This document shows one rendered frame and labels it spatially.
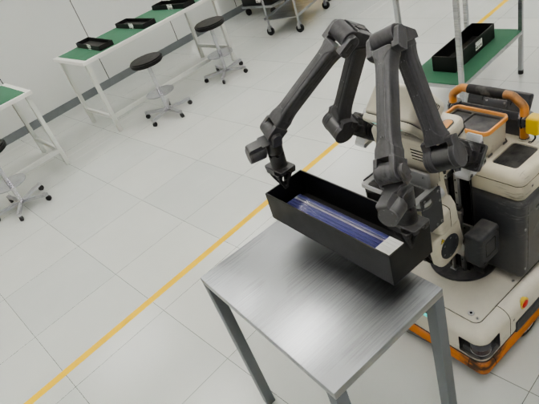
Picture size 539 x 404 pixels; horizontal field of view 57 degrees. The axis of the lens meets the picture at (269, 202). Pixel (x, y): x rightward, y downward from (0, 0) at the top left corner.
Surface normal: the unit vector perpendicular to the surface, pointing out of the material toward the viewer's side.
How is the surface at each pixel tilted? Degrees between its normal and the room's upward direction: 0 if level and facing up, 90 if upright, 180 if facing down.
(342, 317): 0
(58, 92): 90
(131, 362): 0
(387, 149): 47
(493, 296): 0
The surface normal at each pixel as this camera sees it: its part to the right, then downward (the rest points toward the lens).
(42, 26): 0.68, 0.26
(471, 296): -0.28, -0.78
